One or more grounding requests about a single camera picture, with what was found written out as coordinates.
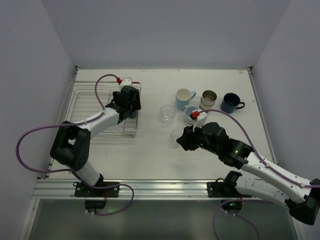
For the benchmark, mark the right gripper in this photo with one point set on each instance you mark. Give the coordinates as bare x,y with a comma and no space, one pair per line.
188,139

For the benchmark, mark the aluminium front rail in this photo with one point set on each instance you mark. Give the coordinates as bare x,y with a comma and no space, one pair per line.
57,189

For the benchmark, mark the white upside-down cup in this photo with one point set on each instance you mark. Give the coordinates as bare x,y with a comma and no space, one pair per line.
188,110

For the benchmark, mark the light blue mug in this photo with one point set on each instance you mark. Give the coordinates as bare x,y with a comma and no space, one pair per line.
183,97

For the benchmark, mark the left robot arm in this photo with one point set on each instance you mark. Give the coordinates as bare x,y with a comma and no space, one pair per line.
71,146

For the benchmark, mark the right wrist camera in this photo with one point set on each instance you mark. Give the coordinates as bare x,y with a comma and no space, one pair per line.
199,117

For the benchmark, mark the clear glass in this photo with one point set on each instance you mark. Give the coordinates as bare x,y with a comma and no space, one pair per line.
174,135
167,113

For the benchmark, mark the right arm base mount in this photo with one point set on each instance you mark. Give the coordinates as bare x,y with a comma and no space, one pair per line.
219,189

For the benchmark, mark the small blue cup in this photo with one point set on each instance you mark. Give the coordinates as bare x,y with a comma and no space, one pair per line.
133,114

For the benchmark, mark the dark blue mug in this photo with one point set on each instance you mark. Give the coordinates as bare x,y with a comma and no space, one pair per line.
231,102

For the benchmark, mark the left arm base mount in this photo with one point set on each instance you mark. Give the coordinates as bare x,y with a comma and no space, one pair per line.
96,199

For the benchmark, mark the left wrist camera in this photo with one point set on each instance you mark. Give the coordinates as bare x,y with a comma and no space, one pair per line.
122,82

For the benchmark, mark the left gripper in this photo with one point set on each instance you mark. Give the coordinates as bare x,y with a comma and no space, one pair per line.
133,107

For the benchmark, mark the beige cup with brown band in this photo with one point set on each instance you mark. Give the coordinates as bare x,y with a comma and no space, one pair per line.
208,100

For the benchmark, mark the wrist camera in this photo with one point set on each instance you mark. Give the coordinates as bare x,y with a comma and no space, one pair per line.
199,117
122,82

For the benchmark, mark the metal wire dish rack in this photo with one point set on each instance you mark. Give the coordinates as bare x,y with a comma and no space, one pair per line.
83,104

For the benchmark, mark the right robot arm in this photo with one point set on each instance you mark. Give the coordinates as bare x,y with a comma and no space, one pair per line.
300,196

